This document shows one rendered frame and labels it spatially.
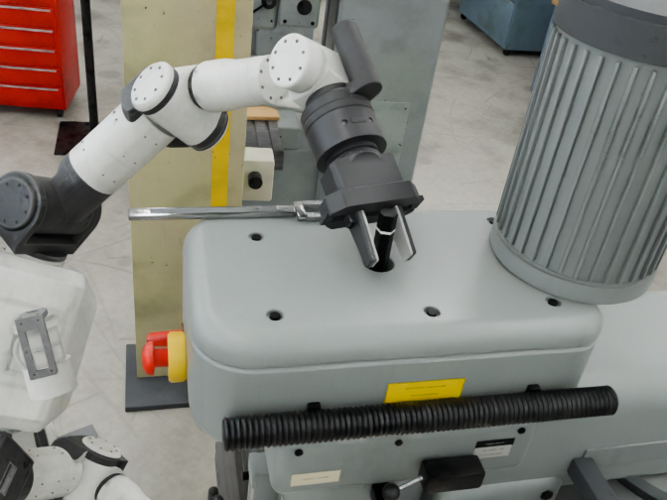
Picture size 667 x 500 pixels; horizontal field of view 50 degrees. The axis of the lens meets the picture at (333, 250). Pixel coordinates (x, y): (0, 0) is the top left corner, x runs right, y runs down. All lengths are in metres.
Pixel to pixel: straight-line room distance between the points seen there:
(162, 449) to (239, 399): 2.33
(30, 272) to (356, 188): 0.57
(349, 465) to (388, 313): 0.21
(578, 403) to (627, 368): 0.17
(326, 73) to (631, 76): 0.34
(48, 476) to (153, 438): 1.80
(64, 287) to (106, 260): 2.89
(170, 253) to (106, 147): 1.79
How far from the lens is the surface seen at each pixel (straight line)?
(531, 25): 8.26
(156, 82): 1.03
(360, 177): 0.81
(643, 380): 1.02
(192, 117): 1.05
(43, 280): 1.17
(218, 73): 1.00
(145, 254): 2.88
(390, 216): 0.78
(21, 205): 1.14
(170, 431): 3.13
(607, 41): 0.74
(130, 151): 1.10
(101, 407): 3.25
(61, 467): 1.36
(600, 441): 1.04
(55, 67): 5.49
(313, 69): 0.85
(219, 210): 0.87
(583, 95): 0.76
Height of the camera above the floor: 2.36
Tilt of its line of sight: 34 degrees down
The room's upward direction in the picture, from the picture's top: 8 degrees clockwise
